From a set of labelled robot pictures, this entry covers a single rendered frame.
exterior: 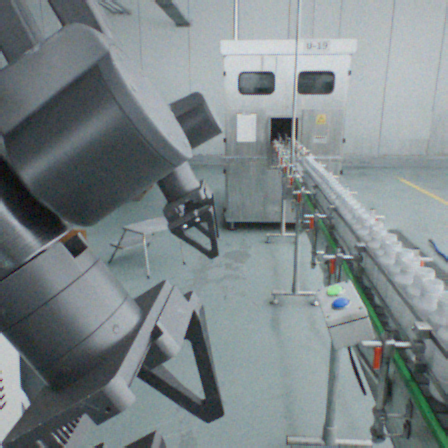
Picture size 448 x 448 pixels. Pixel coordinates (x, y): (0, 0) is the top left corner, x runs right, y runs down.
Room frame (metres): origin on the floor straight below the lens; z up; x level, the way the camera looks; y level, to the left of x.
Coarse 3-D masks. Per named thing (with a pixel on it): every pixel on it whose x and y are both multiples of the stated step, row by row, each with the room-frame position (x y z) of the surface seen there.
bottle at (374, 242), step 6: (372, 228) 1.12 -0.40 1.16; (378, 228) 1.13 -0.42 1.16; (384, 228) 1.12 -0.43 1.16; (372, 234) 1.11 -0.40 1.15; (378, 234) 1.10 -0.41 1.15; (372, 240) 1.11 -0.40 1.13; (378, 240) 1.10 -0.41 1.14; (366, 246) 1.12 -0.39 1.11; (372, 246) 1.10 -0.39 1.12; (378, 246) 1.09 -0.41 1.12; (372, 252) 1.10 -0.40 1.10; (366, 258) 1.11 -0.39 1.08; (366, 264) 1.11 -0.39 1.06; (372, 264) 1.09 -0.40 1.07; (366, 270) 1.11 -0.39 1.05; (372, 270) 1.09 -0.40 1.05; (366, 282) 1.10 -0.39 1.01
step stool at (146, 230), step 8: (136, 224) 3.79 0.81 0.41; (144, 224) 3.80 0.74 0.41; (152, 224) 3.80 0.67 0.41; (160, 224) 3.80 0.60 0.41; (136, 232) 3.59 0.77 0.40; (144, 232) 3.55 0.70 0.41; (152, 232) 3.60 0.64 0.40; (120, 240) 3.77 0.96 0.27; (128, 240) 3.94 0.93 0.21; (136, 240) 3.94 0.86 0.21; (144, 240) 3.55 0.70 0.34; (152, 240) 3.99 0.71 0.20; (120, 248) 3.76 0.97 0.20; (128, 248) 3.77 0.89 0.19; (144, 248) 3.54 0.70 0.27; (112, 256) 3.84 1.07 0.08; (184, 264) 3.84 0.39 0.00
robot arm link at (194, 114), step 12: (192, 96) 0.63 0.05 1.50; (204, 96) 0.64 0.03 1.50; (180, 108) 0.63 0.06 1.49; (192, 108) 0.63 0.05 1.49; (204, 108) 0.62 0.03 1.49; (180, 120) 0.63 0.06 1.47; (192, 120) 0.62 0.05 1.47; (204, 120) 0.62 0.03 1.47; (216, 120) 0.63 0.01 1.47; (192, 132) 0.62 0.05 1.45; (204, 132) 0.63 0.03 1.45; (216, 132) 0.63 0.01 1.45; (192, 144) 0.63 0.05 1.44
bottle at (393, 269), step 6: (396, 252) 0.94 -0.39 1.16; (402, 252) 0.93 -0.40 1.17; (408, 252) 0.95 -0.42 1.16; (396, 258) 0.94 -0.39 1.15; (396, 264) 0.93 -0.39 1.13; (390, 270) 0.94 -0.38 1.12; (396, 270) 0.92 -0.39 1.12; (390, 276) 0.93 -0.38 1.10; (390, 288) 0.93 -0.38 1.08; (390, 294) 0.93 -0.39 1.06; (390, 300) 0.93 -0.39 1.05; (384, 312) 0.94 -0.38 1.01
